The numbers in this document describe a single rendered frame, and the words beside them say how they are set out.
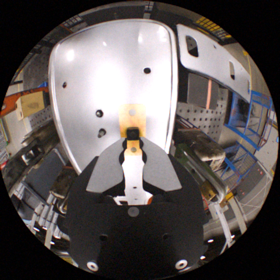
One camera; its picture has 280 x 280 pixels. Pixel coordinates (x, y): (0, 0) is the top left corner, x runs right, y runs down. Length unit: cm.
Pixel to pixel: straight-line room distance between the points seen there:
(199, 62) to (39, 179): 81
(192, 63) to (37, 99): 25
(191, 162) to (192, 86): 14
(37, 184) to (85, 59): 67
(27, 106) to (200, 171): 29
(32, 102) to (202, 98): 30
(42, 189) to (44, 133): 54
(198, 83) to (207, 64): 4
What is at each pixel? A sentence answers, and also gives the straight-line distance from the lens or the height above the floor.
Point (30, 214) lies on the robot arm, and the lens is 76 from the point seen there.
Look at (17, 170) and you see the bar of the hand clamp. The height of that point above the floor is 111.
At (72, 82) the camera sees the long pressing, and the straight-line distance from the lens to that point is 16.
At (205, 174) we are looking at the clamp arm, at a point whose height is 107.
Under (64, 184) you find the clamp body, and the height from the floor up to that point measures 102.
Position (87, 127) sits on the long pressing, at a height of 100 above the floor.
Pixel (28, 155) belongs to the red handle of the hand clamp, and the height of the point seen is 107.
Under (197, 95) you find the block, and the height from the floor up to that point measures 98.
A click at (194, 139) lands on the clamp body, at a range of 21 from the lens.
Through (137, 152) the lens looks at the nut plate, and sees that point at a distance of 15.
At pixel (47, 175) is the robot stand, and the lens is 73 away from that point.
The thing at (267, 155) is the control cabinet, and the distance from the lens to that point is 795.
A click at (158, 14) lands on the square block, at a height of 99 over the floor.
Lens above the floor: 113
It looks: 60 degrees down
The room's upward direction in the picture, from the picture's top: 175 degrees clockwise
